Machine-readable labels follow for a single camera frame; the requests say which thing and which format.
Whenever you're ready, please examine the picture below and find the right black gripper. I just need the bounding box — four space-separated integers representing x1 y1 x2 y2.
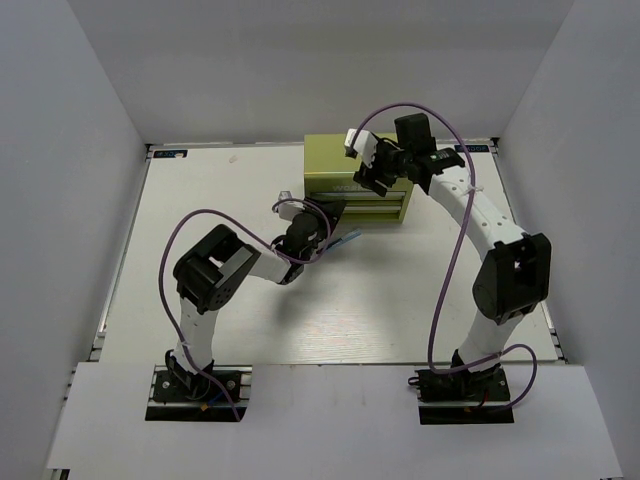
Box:
355 135 413 197

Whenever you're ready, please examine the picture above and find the silver light blue pen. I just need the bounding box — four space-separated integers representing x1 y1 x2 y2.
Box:
326 229 362 251

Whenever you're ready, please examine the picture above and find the green metal drawer box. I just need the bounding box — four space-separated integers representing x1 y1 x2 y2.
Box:
304 134 413 224

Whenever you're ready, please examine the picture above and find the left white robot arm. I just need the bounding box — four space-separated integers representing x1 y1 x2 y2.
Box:
166 192 347 399

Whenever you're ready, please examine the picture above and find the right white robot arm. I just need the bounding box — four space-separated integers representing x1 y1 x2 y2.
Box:
344 113 551 399

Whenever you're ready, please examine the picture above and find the right blue corner sticker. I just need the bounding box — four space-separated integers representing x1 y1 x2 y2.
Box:
454 144 491 153

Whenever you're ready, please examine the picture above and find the blue corner sticker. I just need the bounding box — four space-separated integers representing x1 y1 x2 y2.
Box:
454 144 491 153
153 149 188 159

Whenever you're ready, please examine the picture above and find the left blue corner sticker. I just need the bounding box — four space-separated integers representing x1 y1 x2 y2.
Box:
153 149 188 159

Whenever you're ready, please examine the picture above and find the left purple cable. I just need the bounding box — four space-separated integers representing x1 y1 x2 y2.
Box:
158 197 341 421

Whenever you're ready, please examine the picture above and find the purple cable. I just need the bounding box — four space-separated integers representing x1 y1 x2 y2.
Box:
349 102 540 415
158 197 341 421

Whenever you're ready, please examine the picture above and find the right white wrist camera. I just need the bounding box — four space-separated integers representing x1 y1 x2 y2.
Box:
344 129 379 169

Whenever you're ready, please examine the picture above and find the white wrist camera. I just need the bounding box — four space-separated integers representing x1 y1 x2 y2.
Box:
344 129 379 169
272 191 304 222

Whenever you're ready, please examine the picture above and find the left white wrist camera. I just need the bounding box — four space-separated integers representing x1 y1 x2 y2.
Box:
272 191 304 222

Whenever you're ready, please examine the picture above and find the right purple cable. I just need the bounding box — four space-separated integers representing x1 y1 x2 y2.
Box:
349 102 540 415

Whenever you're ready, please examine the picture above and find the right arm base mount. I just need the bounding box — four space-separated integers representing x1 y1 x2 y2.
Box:
407 365 514 425

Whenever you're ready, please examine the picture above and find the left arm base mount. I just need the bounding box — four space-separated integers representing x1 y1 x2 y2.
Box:
145 365 252 423

